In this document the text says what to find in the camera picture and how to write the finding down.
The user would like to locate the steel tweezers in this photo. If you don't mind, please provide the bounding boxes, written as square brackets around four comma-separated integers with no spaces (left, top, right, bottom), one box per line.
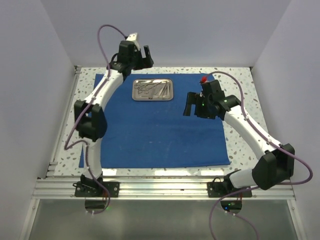
[162,83,171,98]

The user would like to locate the blue surgical cloth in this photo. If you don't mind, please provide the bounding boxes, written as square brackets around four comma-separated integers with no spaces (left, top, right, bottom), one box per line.
[78,72,231,170]

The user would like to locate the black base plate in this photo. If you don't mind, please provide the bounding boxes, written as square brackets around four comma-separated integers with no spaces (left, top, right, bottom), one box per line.
[72,181,120,198]
[206,181,253,198]

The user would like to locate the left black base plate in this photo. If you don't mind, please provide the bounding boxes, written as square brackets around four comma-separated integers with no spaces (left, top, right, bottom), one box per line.
[72,181,120,198]

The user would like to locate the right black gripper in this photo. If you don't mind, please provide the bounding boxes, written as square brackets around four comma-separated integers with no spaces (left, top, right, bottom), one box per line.
[183,91,216,120]

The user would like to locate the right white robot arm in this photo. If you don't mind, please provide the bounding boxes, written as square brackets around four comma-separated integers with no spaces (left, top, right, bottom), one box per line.
[183,80,295,197]

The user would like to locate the aluminium rail frame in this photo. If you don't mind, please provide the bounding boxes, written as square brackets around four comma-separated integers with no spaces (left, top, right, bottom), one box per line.
[21,67,306,240]

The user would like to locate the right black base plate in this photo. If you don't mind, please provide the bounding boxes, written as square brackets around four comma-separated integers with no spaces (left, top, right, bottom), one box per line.
[206,181,253,198]

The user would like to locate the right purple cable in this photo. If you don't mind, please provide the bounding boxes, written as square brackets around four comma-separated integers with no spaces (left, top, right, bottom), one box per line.
[209,71,314,240]

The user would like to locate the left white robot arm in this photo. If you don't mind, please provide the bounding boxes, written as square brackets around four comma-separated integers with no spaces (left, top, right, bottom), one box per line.
[74,40,154,197]

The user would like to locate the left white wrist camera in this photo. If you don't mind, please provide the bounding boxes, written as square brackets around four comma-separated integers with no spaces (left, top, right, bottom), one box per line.
[125,32,141,51]

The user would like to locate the steel instrument tray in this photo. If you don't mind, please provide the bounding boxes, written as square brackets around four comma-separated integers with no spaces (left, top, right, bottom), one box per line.
[132,78,174,102]

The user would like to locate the steel surgical scissors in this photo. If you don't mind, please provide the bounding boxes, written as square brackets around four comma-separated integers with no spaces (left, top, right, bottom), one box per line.
[132,80,161,95]

